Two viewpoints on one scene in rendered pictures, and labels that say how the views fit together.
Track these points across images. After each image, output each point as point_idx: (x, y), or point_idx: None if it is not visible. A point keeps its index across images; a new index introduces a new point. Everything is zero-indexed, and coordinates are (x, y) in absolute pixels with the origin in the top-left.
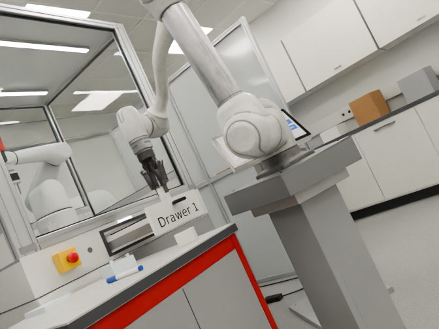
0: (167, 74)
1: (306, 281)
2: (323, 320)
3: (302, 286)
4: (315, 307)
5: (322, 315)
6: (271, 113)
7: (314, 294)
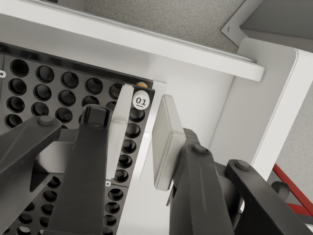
0: None
1: (306, 47)
2: (275, 39)
3: (294, 38)
4: (282, 39)
5: (281, 42)
6: None
7: (299, 49)
